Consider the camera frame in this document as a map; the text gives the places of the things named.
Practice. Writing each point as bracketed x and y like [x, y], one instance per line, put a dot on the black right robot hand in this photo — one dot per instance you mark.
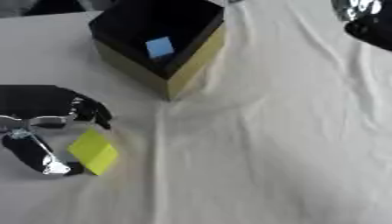
[375, 30]

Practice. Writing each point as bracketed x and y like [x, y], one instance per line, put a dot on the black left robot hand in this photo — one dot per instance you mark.
[30, 100]

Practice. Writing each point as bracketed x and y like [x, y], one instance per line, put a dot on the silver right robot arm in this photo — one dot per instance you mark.
[360, 8]

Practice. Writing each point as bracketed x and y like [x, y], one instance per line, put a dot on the tan cardboard box black inside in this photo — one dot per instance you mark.
[163, 43]

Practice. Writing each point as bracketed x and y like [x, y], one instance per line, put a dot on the yellow-green block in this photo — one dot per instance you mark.
[94, 151]

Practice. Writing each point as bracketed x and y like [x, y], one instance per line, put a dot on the light blue block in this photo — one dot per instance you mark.
[160, 47]

